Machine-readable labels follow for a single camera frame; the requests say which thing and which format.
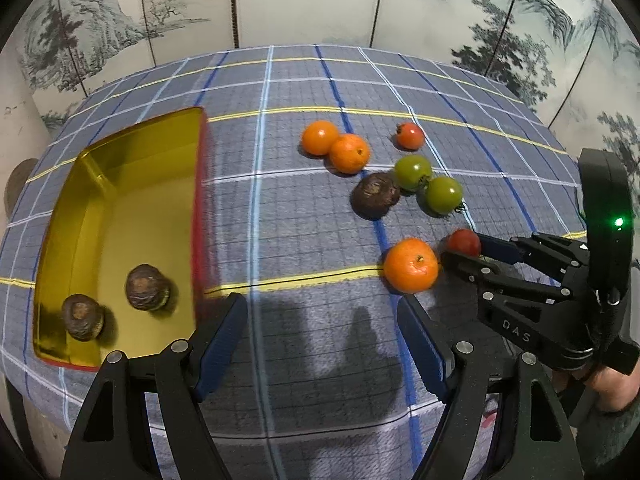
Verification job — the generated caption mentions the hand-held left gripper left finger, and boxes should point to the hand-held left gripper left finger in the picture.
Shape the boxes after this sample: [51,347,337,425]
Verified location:
[60,292,249,480]

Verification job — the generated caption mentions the blue grey plaid tablecloth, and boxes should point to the blue grey plaid tablecloth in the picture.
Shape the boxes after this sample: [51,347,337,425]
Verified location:
[0,44,591,480]

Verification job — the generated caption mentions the green tomato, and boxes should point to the green tomato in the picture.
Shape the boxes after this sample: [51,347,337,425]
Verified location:
[424,176,464,215]
[393,155,433,192]

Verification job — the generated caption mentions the person's right hand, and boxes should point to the person's right hand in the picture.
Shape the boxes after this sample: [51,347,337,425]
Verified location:
[589,366,637,414]

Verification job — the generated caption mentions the brown round object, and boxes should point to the brown round object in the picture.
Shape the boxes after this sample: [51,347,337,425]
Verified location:
[4,158,40,211]

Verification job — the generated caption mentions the golden tin box red sides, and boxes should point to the golden tin box red sides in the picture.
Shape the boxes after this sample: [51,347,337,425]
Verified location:
[32,106,221,373]

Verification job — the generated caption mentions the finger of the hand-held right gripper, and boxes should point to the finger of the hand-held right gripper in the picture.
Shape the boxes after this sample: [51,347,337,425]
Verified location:
[476,231,592,287]
[439,251,592,357]

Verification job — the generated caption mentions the dark brown round fruit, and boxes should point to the dark brown round fruit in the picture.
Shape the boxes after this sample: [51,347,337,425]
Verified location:
[125,263,172,312]
[61,294,105,342]
[350,172,402,220]

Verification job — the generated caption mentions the red tomato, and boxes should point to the red tomato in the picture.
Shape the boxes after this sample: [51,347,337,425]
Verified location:
[395,122,426,151]
[446,228,482,258]

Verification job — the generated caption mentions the landscape painted folding screen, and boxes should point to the landscape painted folding screen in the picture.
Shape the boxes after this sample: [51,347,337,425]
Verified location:
[0,0,640,241]

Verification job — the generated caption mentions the person's right forearm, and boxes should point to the person's right forearm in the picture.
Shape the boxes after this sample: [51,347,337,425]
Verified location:
[570,402,640,480]

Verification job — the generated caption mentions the orange tangerine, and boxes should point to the orange tangerine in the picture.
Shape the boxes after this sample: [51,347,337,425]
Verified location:
[329,133,371,175]
[383,238,440,295]
[301,120,341,157]

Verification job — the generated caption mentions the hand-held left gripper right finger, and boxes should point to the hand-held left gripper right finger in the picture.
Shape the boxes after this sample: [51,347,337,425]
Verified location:
[397,298,584,480]

